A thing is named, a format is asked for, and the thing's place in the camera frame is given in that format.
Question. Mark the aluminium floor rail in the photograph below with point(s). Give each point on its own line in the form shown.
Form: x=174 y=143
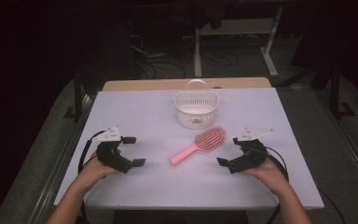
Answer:
x=348 y=140
x=62 y=161

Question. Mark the person's left hand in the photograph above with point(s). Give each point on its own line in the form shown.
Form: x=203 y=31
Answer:
x=96 y=169

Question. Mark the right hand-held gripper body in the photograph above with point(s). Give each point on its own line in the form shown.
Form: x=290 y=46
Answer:
x=249 y=155

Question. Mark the black metal stand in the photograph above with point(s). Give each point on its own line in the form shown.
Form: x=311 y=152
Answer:
x=78 y=93
x=335 y=93

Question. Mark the person's right hand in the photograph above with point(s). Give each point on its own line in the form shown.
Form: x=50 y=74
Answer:
x=268 y=175

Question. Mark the white plastic basket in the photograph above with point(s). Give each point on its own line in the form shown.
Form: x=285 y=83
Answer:
x=196 y=112

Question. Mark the white metal table frame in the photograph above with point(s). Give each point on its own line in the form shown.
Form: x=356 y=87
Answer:
x=239 y=28

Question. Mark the pink hairbrush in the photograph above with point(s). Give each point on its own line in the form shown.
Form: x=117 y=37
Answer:
x=199 y=144

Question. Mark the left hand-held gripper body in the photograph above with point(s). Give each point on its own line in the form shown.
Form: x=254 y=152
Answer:
x=110 y=154

